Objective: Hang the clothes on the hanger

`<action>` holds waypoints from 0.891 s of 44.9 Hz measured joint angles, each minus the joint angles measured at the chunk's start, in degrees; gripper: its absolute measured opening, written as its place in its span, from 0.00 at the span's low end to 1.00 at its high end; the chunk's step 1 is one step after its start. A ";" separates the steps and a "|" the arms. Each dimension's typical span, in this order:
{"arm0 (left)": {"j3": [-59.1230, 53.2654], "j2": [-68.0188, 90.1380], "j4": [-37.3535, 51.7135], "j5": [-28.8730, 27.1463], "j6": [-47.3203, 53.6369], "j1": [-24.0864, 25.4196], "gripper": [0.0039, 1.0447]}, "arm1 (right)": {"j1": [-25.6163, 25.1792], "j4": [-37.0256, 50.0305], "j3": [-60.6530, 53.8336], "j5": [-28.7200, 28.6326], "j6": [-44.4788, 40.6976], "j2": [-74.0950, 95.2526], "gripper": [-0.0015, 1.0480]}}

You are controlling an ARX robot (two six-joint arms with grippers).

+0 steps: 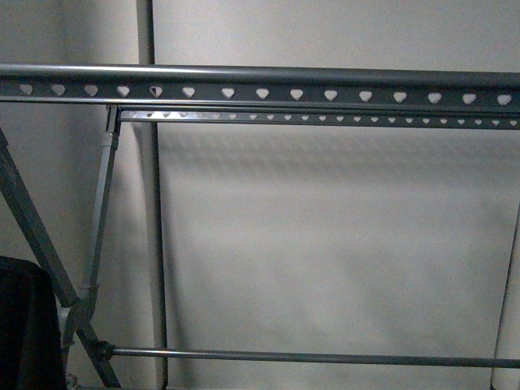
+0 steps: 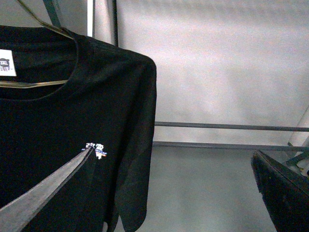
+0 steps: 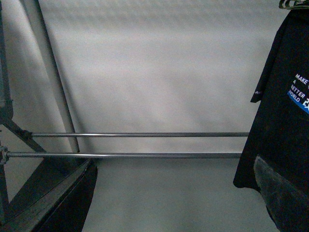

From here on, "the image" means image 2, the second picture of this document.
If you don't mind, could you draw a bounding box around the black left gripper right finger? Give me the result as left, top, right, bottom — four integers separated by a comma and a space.
251, 150, 309, 232

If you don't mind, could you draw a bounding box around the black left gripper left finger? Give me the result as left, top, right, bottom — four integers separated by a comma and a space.
0, 147, 94, 232

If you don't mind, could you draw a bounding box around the black t-shirt with logo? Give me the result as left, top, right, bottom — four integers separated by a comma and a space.
0, 26, 156, 232

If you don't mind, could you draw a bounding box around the thin metal clothes hanger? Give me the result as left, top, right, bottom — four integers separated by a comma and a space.
0, 0, 73, 89

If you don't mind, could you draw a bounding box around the white neck label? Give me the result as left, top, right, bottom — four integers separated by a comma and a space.
0, 49, 16, 76

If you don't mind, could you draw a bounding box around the metal clothes rack frame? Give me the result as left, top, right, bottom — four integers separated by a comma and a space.
47, 0, 309, 146

